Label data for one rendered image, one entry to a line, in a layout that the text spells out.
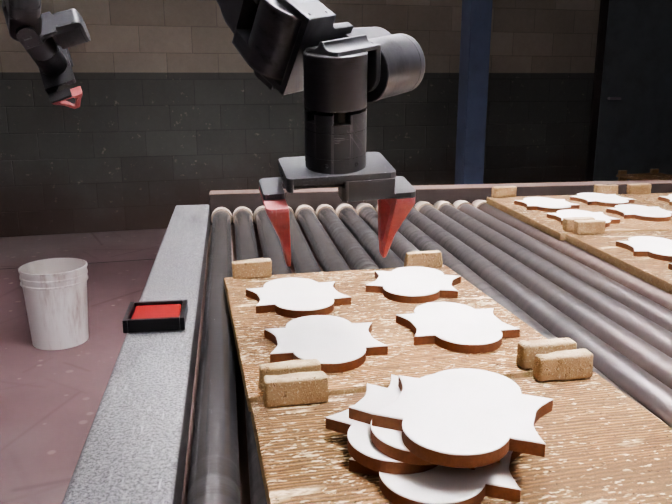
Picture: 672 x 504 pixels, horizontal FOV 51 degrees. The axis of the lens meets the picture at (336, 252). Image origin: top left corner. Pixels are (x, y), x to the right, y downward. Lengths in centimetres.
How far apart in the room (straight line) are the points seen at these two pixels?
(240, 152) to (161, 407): 523
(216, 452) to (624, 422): 35
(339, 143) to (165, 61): 521
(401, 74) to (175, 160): 523
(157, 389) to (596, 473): 43
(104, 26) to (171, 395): 519
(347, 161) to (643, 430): 34
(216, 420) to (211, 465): 8
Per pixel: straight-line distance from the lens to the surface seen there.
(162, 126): 583
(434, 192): 179
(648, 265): 121
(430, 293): 94
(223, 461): 61
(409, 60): 68
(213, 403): 70
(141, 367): 81
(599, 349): 88
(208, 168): 588
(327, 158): 63
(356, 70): 62
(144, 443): 66
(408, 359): 75
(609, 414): 68
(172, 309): 95
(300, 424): 62
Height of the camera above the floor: 123
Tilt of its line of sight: 14 degrees down
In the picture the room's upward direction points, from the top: straight up
